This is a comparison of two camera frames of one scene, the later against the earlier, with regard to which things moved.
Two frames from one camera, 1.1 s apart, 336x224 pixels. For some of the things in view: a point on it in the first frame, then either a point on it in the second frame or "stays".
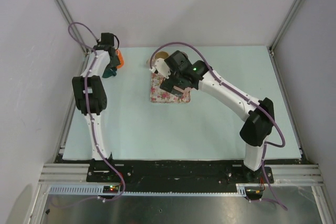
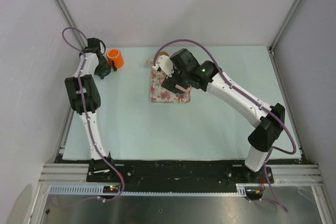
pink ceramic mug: x=187 y=91 stays
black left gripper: x=115 y=62 → x=103 y=58
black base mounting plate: x=177 y=171 stays
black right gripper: x=167 y=85 stays
